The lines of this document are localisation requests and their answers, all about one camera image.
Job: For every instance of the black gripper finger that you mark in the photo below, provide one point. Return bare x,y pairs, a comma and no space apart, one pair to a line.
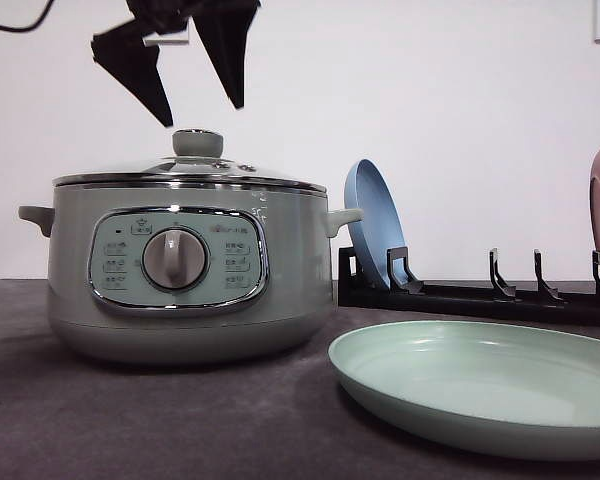
124,54
223,26

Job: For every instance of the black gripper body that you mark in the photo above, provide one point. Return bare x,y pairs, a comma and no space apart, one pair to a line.
163,16

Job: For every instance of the glass lid with green knob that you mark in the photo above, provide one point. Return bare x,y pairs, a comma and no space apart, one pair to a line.
198,160

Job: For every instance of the green plate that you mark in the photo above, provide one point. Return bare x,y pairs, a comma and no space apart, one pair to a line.
514,387

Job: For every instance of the blue plate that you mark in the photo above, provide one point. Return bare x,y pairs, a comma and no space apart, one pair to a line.
382,225

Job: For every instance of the green electric steamer pot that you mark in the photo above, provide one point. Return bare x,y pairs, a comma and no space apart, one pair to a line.
190,270

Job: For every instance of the black dish rack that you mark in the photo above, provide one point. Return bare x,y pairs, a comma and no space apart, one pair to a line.
404,290

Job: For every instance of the black cable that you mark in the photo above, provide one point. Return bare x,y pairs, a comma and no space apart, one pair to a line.
34,25

